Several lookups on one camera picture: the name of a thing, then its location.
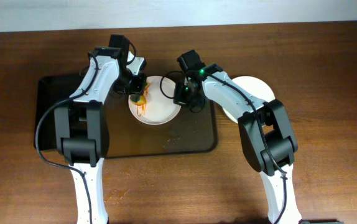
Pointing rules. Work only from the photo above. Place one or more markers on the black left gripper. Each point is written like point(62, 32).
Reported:
point(137, 88)

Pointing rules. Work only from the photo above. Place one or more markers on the white plate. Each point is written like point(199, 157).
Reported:
point(256, 88)
point(158, 109)

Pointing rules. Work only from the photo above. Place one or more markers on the orange green sponge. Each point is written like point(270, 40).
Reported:
point(140, 100)

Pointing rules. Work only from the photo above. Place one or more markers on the dark brown serving tray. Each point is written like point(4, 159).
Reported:
point(187, 133)

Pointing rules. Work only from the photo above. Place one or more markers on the white plate back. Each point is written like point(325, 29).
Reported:
point(158, 109)

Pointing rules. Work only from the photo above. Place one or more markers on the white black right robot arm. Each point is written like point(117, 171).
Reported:
point(267, 138)

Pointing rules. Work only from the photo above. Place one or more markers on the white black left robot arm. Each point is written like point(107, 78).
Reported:
point(105, 65)

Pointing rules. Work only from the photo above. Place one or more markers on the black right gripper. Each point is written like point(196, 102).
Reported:
point(182, 94)

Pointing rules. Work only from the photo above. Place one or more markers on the black rectangular sponge tray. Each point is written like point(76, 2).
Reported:
point(54, 105)

